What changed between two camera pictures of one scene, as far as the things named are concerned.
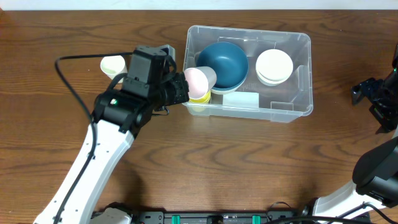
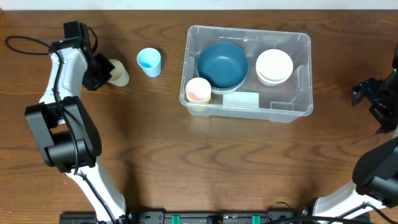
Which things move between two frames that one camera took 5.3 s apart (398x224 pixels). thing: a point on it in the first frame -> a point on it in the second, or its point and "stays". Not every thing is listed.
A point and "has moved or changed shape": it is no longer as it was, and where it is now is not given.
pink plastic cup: (200, 80) has moved or changed shape
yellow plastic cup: (204, 99) -> (198, 106)
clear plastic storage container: (247, 73) stays
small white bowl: (273, 66) stays
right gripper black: (374, 91) stays
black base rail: (209, 216) stays
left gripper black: (181, 90) -> (99, 72)
